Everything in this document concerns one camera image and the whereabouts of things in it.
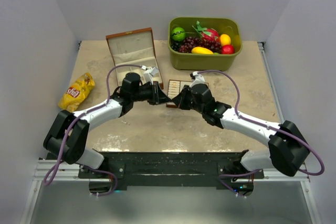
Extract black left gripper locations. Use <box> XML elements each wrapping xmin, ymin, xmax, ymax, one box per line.
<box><xmin>131</xmin><ymin>81</ymin><xmax>172</xmax><ymax>105</ymax></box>

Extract brown jewelry box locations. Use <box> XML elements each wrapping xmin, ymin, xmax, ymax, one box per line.
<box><xmin>106</xmin><ymin>27</ymin><xmax>159</xmax><ymax>86</ymax></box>

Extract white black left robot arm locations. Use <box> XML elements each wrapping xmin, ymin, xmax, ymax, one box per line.
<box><xmin>43</xmin><ymin>72</ymin><xmax>171</xmax><ymax>178</ymax></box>

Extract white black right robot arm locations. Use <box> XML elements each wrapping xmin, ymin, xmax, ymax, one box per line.
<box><xmin>172</xmin><ymin>84</ymin><xmax>310</xmax><ymax>178</ymax></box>

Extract yellow toy mango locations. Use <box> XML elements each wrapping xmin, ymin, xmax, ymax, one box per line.
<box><xmin>191</xmin><ymin>47</ymin><xmax>213</xmax><ymax>55</ymax></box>

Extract purple toy grapes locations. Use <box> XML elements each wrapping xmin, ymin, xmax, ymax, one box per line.
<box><xmin>170</xmin><ymin>37</ymin><xmax>222</xmax><ymax>54</ymax></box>

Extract green toy melon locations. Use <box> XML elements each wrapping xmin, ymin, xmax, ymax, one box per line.
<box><xmin>171</xmin><ymin>27</ymin><xmax>186</xmax><ymax>42</ymax></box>

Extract red toy apple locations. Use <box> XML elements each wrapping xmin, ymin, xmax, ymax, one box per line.
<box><xmin>221</xmin><ymin>45</ymin><xmax>235</xmax><ymax>55</ymax></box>

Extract pink toy dragon fruit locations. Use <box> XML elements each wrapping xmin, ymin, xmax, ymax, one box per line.
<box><xmin>192</xmin><ymin>21</ymin><xmax>219</xmax><ymax>42</ymax></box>

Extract yellow orange toy lemon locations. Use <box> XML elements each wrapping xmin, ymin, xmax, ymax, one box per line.
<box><xmin>219</xmin><ymin>34</ymin><xmax>232</xmax><ymax>46</ymax></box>

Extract green plastic fruit bin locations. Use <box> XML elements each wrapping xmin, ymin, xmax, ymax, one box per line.
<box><xmin>167</xmin><ymin>17</ymin><xmax>242</xmax><ymax>71</ymax></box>

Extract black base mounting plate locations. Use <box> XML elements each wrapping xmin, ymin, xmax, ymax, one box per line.
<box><xmin>79</xmin><ymin>152</ymin><xmax>264</xmax><ymax>196</ymax></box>

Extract yellow potato chips bag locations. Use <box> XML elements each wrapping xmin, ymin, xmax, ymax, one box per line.
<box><xmin>58</xmin><ymin>72</ymin><xmax>95</xmax><ymax>112</ymax></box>

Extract brown ring earring tray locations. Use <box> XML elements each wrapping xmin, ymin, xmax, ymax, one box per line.
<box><xmin>165</xmin><ymin>79</ymin><xmax>209</xmax><ymax>108</ymax></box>

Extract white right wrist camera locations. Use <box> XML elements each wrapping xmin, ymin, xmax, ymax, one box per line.
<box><xmin>190</xmin><ymin>71</ymin><xmax>205</xmax><ymax>88</ymax></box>

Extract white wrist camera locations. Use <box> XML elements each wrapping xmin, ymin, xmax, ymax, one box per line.
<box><xmin>141</xmin><ymin>66</ymin><xmax>159</xmax><ymax>84</ymax></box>
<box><xmin>190</xmin><ymin>71</ymin><xmax>205</xmax><ymax>88</ymax></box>

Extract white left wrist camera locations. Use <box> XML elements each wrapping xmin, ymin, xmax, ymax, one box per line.
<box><xmin>141</xmin><ymin>66</ymin><xmax>159</xmax><ymax>84</ymax></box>

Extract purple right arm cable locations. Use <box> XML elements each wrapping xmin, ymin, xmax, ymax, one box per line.
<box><xmin>191</xmin><ymin>69</ymin><xmax>326</xmax><ymax>199</ymax></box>

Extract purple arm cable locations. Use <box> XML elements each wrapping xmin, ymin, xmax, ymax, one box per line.
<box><xmin>191</xmin><ymin>69</ymin><xmax>326</xmax><ymax>199</ymax></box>
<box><xmin>43</xmin><ymin>63</ymin><xmax>148</xmax><ymax>197</ymax></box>

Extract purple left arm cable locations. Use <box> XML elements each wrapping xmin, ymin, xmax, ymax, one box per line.
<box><xmin>43</xmin><ymin>63</ymin><xmax>148</xmax><ymax>197</ymax></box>

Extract aluminium frame rail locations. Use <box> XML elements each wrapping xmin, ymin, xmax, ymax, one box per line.
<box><xmin>32</xmin><ymin>41</ymin><xmax>311</xmax><ymax>183</ymax></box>

